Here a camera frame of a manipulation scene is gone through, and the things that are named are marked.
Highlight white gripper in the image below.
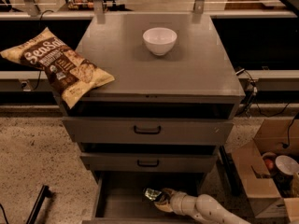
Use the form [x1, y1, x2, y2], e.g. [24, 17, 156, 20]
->
[154, 188, 197, 217]

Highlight green soda can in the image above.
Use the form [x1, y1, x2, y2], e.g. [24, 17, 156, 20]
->
[143, 188, 162, 202]

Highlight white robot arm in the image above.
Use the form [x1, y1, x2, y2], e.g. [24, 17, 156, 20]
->
[154, 189, 250, 224]

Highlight bottom grey open drawer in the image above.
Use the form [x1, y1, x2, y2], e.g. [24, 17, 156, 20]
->
[82, 172, 203, 224]

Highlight middle grey drawer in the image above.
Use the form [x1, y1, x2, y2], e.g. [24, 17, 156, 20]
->
[80, 153, 217, 173]

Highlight grey metal drawer cabinet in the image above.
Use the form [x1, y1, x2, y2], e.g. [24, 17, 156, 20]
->
[53, 12, 247, 224]

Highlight top grey drawer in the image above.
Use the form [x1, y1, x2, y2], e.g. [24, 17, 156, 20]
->
[63, 117, 233, 146]

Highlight cardboard box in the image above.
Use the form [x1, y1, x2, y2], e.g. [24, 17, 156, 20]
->
[232, 119, 299, 221]

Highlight red apple in box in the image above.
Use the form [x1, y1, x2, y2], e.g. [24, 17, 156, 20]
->
[263, 159, 275, 172]

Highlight black metal bar on floor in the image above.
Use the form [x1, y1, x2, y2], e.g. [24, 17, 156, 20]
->
[26, 185, 52, 224]

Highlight white bowl in box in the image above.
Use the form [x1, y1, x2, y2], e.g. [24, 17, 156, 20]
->
[275, 155, 299, 175]

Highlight white ceramic bowl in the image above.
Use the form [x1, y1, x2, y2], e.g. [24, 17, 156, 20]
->
[143, 27, 178, 56]

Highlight sea salt chips bag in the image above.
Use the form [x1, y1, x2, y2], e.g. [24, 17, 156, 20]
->
[1, 28, 115, 108]

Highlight black cable right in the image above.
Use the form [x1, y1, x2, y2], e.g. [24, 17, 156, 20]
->
[281, 112, 299, 150]

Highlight black cable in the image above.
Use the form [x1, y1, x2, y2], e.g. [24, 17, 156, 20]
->
[281, 112, 299, 150]
[32, 9, 55, 91]

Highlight black cable left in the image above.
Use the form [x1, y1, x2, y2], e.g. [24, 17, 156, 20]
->
[32, 9, 55, 91]

